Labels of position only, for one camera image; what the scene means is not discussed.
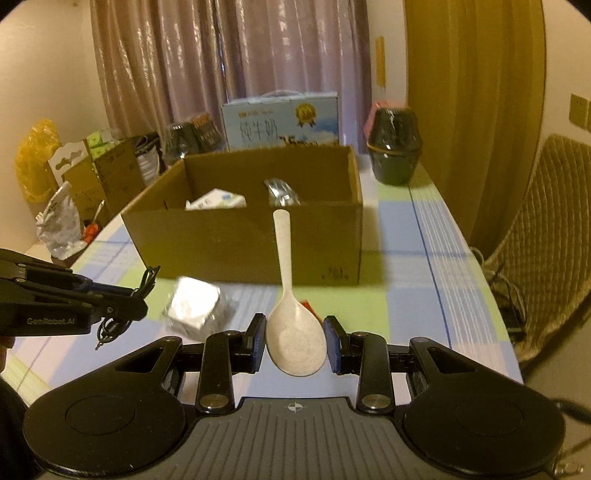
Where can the beige curtain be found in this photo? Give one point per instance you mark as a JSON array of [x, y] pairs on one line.
[[231, 60]]

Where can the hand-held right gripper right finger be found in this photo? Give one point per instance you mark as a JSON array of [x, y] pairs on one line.
[[332, 346]]

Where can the wicker chair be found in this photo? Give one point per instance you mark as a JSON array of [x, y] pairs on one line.
[[549, 230]]

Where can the red packet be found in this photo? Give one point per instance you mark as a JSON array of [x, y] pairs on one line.
[[305, 304]]

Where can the yellow wall panel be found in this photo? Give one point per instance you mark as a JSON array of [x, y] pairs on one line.
[[380, 62]]

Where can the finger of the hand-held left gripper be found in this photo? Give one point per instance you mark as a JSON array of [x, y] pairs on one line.
[[124, 308], [83, 282]]

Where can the dark round pot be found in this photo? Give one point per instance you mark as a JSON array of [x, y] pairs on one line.
[[396, 147]]

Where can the yellow plastic bag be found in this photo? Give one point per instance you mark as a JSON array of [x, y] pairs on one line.
[[37, 157]]

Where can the silver foil packet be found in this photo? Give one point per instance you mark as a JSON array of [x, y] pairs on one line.
[[191, 303]]

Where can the clear plastic packet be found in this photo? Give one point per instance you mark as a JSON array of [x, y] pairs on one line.
[[281, 191]]

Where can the packet with orange label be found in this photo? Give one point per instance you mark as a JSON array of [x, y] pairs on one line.
[[208, 133]]

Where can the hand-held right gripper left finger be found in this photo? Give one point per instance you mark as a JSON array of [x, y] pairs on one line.
[[256, 344]]

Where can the white speckled spoon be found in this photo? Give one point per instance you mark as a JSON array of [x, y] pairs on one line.
[[295, 337]]

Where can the white hanger card box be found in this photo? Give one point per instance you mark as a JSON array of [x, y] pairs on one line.
[[74, 175]]

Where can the wall switch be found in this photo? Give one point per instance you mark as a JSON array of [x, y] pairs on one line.
[[580, 111]]

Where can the wooden door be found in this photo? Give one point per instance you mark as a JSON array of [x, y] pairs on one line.
[[471, 115]]

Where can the green patterned box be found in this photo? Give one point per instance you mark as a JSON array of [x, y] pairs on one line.
[[99, 138]]

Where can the blue milk carton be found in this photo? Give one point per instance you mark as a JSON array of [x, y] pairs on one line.
[[281, 121]]

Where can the small brown cardboard box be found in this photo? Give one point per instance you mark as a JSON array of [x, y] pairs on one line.
[[117, 173]]

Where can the dark glossy jar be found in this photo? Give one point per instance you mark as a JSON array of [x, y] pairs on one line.
[[181, 141]]

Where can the white medicine box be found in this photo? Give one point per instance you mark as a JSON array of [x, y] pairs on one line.
[[214, 201]]

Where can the desktop with checked cloth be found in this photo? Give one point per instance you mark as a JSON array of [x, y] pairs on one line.
[[406, 286]]

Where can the silver crinkled bag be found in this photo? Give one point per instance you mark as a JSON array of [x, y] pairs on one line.
[[59, 226]]

